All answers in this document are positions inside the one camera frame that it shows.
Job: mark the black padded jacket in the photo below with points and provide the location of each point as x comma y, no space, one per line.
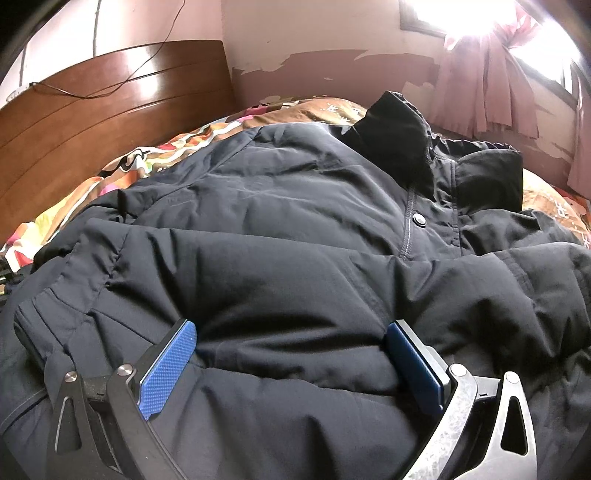
286,258

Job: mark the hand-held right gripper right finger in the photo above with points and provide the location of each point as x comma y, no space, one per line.
413,369

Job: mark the colourful cartoon printed blanket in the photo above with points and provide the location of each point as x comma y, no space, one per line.
152,152

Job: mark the wooden headboard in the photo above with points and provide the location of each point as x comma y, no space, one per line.
92,124

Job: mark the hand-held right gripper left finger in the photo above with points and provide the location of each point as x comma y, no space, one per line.
168,364

